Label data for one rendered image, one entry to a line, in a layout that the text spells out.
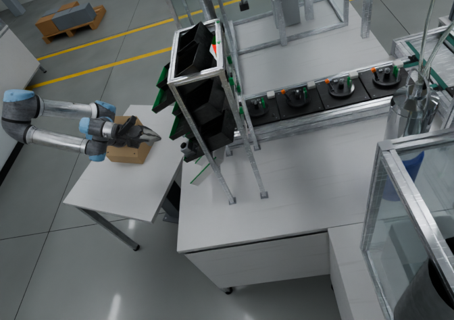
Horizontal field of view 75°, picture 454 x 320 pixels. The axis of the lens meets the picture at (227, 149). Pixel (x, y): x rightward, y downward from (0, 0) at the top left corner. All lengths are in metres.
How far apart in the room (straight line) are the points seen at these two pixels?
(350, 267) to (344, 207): 0.27
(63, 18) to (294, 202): 6.38
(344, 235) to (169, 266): 1.54
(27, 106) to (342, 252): 1.56
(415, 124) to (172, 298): 1.98
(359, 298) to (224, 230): 0.64
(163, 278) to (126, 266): 0.38
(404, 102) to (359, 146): 0.63
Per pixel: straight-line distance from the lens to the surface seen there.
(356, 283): 1.37
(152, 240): 2.73
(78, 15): 7.05
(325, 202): 1.51
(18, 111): 1.67
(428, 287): 0.74
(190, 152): 1.34
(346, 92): 1.80
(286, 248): 1.61
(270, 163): 1.66
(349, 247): 1.42
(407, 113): 1.12
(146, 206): 1.78
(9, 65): 5.85
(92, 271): 2.94
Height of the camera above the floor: 2.18
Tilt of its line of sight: 48 degrees down
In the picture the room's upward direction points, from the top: 23 degrees counter-clockwise
